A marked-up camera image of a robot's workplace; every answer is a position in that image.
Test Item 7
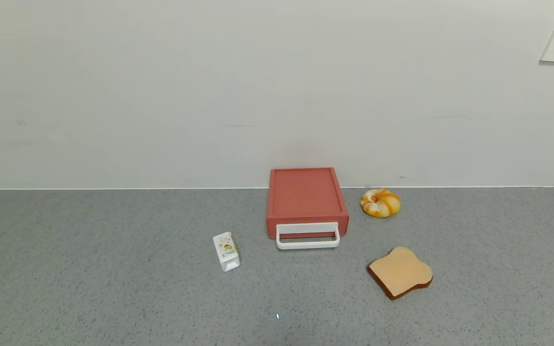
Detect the red drawer cabinet case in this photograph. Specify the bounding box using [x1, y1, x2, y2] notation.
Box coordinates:
[266, 167, 350, 239]

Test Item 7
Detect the small white milk carton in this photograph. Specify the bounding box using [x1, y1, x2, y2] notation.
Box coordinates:
[213, 232, 240, 272]

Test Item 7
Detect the orange and white donut bread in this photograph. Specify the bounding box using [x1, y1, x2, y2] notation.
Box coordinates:
[360, 188, 401, 219]

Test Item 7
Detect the toast bread slice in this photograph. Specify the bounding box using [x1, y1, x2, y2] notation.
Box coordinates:
[367, 247, 434, 301]

